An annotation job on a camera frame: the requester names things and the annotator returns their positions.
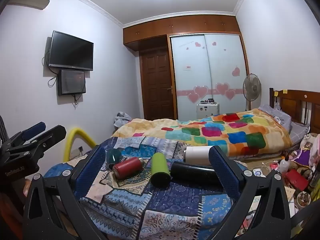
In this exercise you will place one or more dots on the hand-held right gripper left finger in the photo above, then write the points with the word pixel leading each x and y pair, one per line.
pixel 89 171

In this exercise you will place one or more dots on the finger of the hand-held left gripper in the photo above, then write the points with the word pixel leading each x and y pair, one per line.
pixel 50 136
pixel 31 130

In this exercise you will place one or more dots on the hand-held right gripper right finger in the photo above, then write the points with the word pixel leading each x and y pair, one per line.
pixel 225 172

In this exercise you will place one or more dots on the dark green cup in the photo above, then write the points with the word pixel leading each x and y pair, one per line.
pixel 113 156

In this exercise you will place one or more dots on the black cup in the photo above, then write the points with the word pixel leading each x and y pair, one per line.
pixel 192 173

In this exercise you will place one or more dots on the white cup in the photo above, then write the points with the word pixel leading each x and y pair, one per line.
pixel 197 155

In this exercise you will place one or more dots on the red cup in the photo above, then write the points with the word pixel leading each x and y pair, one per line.
pixel 127 168

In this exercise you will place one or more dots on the lime green cup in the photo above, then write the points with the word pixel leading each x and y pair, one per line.
pixel 160 170

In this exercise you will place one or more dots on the yellow foam tube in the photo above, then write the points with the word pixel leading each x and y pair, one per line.
pixel 68 140

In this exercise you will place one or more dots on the colourful checked blanket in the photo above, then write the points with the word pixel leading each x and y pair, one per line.
pixel 225 132

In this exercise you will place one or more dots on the clear plastic bottle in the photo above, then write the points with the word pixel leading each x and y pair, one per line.
pixel 285 165

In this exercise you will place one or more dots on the grey clothes pile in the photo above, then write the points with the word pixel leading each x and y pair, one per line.
pixel 122 120

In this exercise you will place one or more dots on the small white cabinet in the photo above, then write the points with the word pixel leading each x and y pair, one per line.
pixel 207 110

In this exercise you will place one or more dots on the red box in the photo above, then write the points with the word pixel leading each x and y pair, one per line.
pixel 296 180

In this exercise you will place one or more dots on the blue patchwork blanket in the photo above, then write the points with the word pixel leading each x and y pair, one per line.
pixel 160 205

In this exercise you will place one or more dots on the grey pillow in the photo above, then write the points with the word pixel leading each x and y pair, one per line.
pixel 298 131
pixel 275 117

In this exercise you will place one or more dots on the standing fan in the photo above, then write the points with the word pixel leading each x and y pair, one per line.
pixel 252 86

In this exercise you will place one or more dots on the wooden bed headboard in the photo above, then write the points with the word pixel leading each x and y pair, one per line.
pixel 295 105

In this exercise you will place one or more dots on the brown wooden door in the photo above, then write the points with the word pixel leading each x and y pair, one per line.
pixel 157 85

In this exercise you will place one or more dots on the wooden wardrobe with glass doors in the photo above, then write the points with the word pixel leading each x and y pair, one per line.
pixel 195 25

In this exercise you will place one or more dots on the wall socket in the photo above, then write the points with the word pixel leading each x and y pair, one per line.
pixel 80 149

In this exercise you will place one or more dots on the small black wall monitor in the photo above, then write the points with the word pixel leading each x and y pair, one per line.
pixel 72 82

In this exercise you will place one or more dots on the black wall television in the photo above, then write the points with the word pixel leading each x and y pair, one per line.
pixel 71 51

